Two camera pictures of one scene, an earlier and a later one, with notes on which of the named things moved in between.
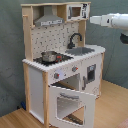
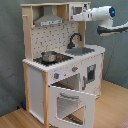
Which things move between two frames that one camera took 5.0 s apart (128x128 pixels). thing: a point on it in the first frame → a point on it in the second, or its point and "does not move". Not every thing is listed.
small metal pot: x=49 y=56 does not move
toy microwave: x=78 y=11 does not move
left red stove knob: x=56 y=75 does not move
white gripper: x=96 y=19 → x=86 y=15
